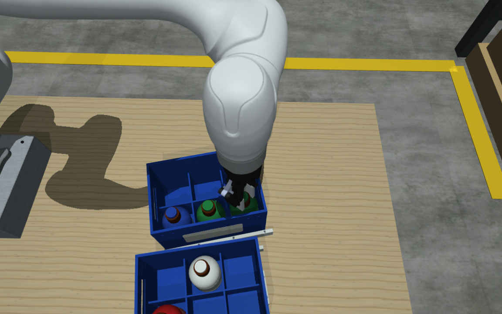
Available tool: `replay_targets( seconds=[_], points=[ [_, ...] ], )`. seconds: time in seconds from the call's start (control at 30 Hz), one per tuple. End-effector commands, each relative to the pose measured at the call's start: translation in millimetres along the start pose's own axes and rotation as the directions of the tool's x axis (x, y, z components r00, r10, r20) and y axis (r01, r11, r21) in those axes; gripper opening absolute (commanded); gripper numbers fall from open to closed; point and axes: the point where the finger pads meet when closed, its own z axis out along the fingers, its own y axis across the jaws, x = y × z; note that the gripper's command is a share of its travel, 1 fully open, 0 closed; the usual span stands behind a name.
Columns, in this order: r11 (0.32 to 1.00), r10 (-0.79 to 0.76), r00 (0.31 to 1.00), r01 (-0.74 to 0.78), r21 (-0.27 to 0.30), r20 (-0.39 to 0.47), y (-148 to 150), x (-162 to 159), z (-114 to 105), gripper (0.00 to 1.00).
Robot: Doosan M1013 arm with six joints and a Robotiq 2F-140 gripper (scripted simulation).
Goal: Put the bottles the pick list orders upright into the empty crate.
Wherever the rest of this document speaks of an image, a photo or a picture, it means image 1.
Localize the blue crate with dividers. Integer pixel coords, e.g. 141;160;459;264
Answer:
149;151;268;250
136;236;270;314

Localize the dark blue bottle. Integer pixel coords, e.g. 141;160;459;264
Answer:
162;206;194;229

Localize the red bottle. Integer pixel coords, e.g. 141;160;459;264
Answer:
152;304;186;314

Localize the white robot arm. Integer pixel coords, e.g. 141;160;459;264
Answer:
0;0;288;174

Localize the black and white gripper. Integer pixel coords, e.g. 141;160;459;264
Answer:
218;165;262;211

